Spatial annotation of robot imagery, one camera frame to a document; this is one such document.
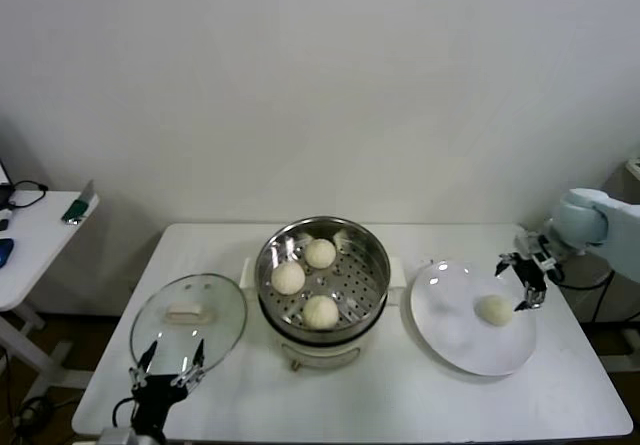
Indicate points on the small black gadget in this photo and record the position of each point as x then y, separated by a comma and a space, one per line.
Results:
4, 224

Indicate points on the laptop computer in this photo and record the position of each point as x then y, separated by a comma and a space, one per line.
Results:
4, 175

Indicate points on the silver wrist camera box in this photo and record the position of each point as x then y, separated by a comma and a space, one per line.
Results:
537, 252
117, 437

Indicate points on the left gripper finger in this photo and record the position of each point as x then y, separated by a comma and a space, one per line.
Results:
145, 365
196, 362

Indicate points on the white round plate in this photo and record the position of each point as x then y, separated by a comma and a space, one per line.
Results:
445, 315

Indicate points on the blue computer mouse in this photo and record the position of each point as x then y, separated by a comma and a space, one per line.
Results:
5, 252

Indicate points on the white stand base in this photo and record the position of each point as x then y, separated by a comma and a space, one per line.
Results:
622, 360

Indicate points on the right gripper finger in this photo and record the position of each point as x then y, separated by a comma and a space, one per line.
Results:
536, 296
505, 260

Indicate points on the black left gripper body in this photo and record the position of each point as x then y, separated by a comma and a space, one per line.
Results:
152, 395

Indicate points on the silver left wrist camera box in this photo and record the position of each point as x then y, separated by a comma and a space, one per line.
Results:
117, 437

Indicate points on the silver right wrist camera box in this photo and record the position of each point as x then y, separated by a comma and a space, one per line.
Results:
537, 252

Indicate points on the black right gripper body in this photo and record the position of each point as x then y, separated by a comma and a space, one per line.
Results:
531, 272

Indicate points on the perforated steel steamer basket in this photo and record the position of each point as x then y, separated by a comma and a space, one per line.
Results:
360, 280

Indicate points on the white steamed baozi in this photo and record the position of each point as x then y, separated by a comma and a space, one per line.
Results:
493, 310
320, 311
288, 278
320, 253

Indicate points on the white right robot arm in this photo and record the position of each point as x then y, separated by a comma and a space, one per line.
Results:
585, 220

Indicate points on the white side table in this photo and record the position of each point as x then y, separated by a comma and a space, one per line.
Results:
35, 245

